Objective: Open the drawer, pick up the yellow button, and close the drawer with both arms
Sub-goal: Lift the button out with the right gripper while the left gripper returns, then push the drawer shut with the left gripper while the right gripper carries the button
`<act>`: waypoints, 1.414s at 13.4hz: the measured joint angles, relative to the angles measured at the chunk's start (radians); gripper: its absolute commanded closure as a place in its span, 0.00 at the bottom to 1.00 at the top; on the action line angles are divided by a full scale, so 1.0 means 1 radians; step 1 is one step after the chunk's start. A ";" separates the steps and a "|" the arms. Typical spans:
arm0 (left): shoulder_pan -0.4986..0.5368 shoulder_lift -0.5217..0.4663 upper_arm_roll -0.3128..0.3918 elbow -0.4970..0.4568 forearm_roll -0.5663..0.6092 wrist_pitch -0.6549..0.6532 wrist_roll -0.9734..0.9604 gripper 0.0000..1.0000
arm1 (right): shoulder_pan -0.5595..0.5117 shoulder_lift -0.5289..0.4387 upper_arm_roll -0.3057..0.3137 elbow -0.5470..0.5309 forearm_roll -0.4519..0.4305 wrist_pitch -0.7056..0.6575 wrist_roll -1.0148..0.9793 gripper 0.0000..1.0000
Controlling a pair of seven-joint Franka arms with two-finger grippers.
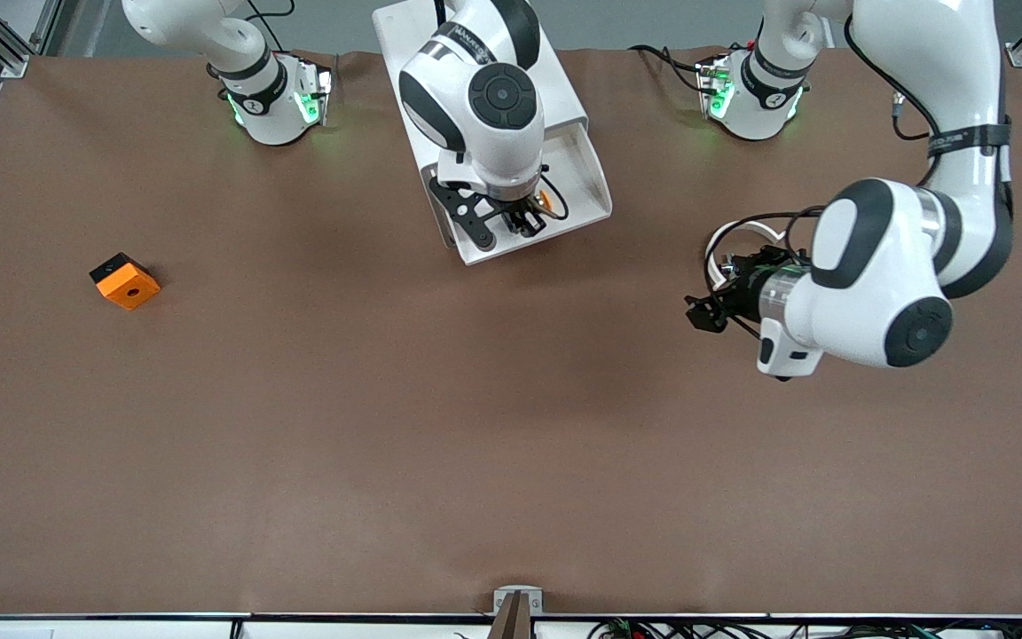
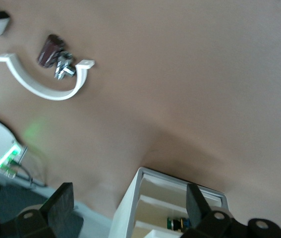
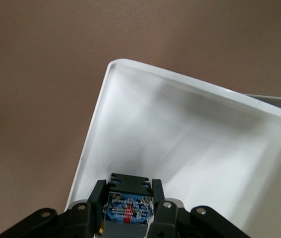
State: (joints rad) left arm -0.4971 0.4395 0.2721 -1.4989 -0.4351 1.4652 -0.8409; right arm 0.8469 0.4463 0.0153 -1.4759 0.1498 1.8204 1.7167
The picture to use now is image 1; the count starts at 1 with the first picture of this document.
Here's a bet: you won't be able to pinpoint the white curved plastic part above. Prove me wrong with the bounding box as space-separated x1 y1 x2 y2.
704 219 789 294

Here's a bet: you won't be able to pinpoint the brown table mat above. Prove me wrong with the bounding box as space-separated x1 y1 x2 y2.
0 44 1022 619

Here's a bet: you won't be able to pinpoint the orange black square box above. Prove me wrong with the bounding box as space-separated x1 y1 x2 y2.
89 252 162 312

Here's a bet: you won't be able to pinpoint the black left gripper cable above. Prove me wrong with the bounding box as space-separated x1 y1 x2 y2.
704 206 827 267

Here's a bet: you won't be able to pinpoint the black arm base cable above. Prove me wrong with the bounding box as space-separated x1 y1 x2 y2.
628 43 718 95

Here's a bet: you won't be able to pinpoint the black cable bundle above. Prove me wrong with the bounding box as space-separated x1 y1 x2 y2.
586 617 1022 639

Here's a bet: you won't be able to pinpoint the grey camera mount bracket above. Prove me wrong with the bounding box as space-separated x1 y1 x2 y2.
486 585 545 639

